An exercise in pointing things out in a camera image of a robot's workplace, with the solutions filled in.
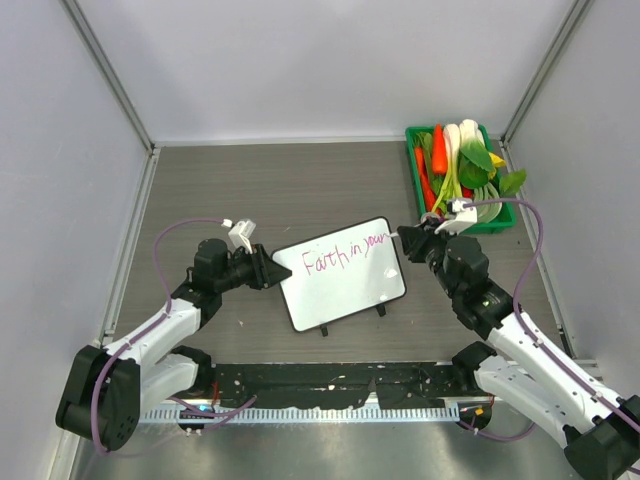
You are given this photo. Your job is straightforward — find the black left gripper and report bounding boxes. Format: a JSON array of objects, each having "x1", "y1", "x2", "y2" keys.
[{"x1": 215, "y1": 243, "x2": 290, "y2": 292}]

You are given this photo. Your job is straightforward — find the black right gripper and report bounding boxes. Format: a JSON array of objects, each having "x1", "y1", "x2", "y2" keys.
[{"x1": 398, "y1": 217, "x2": 462, "y2": 299}]

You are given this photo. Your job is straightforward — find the white whiteboard black frame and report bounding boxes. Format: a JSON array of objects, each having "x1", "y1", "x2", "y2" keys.
[{"x1": 272, "y1": 216, "x2": 407, "y2": 332}]

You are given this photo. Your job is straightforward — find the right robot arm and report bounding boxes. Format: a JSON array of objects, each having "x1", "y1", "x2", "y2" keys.
[{"x1": 397, "y1": 226, "x2": 639, "y2": 479}]

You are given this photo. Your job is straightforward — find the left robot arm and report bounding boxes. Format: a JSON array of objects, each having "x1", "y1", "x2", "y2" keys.
[{"x1": 55, "y1": 239, "x2": 292, "y2": 452}]

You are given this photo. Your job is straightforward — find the blue silver drink can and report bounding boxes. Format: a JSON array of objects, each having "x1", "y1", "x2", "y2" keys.
[{"x1": 420, "y1": 212, "x2": 441, "y2": 223}]

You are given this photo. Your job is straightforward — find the small orange carrot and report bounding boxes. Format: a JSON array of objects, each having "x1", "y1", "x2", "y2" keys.
[{"x1": 413, "y1": 146, "x2": 436, "y2": 212}]

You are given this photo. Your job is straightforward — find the green celery stalks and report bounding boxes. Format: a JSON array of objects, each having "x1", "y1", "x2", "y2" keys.
[{"x1": 430, "y1": 168, "x2": 463, "y2": 213}]

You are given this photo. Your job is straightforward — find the red chili pepper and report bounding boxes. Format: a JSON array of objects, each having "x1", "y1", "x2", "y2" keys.
[{"x1": 461, "y1": 186, "x2": 473, "y2": 199}]

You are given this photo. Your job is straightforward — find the pale green bok choy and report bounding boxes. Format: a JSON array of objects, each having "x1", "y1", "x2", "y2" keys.
[{"x1": 473, "y1": 182, "x2": 502, "y2": 223}]

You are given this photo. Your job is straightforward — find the large orange carrot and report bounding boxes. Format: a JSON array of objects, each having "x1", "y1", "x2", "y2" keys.
[{"x1": 431, "y1": 124, "x2": 448, "y2": 175}]

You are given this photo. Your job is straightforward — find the green plastic vegetable bin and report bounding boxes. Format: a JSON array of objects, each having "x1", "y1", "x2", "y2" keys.
[{"x1": 405, "y1": 126, "x2": 516, "y2": 235}]

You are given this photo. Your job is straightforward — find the white green bok choy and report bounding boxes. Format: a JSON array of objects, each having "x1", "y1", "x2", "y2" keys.
[{"x1": 444, "y1": 119, "x2": 496, "y2": 190}]

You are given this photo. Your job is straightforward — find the green leaf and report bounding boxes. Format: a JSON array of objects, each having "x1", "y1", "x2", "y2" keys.
[{"x1": 499, "y1": 169, "x2": 527, "y2": 198}]

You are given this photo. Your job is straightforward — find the yellow pepper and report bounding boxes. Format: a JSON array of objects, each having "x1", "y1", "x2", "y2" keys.
[{"x1": 489, "y1": 152, "x2": 506, "y2": 179}]

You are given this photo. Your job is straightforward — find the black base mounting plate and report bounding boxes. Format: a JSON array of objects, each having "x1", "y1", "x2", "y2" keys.
[{"x1": 214, "y1": 362, "x2": 485, "y2": 410}]

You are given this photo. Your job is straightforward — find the white slotted cable duct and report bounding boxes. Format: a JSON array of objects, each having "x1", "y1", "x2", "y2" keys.
[{"x1": 139, "y1": 402, "x2": 460, "y2": 426}]

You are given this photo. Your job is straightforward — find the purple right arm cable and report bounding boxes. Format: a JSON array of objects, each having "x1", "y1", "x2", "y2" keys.
[{"x1": 462, "y1": 197, "x2": 640, "y2": 441}]

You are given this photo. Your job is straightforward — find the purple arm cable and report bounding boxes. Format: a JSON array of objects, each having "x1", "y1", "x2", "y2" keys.
[
  {"x1": 88, "y1": 217, "x2": 256, "y2": 457},
  {"x1": 462, "y1": 197, "x2": 640, "y2": 441}
]

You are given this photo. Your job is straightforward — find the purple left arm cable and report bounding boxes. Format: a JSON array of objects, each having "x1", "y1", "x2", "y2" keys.
[{"x1": 88, "y1": 217, "x2": 256, "y2": 457}]

